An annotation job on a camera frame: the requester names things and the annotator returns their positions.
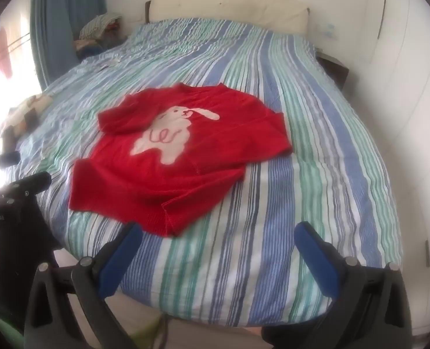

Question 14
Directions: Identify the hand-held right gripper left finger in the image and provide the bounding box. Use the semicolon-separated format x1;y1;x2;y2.
23;222;143;349

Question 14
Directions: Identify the blue green striped bedspread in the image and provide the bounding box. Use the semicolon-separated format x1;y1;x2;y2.
2;18;404;328

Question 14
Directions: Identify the blue curtain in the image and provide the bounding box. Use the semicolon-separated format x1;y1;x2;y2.
29;0;108;92

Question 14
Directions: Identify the dark wooden nightstand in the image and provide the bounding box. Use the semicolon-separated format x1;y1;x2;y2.
317;53;350;88

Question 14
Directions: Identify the red sweater with white rabbit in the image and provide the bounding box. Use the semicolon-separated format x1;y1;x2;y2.
69;83;293;237

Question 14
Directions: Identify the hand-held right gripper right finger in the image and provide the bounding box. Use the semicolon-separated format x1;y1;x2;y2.
294;221;416;349

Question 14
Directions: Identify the pile of clothes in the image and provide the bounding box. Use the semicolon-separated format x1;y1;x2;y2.
73;13;129;59

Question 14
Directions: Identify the cream padded headboard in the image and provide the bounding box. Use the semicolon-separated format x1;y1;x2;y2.
144;0;310;38

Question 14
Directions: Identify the red hanging cloth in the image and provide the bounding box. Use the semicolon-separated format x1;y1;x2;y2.
0;27;14;79

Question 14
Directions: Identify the white wardrobe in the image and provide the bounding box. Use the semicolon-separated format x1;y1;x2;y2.
356;0;430;335

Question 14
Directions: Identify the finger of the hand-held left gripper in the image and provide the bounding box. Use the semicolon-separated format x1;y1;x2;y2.
4;172;52;197
0;152;21;167

